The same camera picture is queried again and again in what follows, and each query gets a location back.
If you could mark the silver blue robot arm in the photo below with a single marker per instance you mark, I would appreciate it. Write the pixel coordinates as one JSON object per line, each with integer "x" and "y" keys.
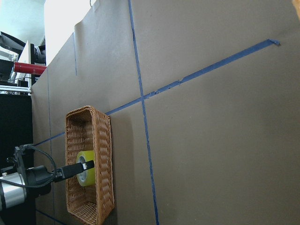
{"x": 13, "y": 190}

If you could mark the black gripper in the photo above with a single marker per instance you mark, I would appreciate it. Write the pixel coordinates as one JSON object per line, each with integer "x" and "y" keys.
{"x": 37, "y": 176}

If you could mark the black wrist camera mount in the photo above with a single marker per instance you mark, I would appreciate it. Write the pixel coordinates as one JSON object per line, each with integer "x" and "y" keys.
{"x": 24, "y": 156}

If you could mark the brown wicker basket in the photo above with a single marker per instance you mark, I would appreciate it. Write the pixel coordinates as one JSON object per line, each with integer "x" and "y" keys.
{"x": 89, "y": 129}

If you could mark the yellow tape roll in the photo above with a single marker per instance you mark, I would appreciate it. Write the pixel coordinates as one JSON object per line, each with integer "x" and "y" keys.
{"x": 86, "y": 159}

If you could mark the red cylinder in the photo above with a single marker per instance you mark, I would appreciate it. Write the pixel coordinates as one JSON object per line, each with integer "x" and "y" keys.
{"x": 29, "y": 68}

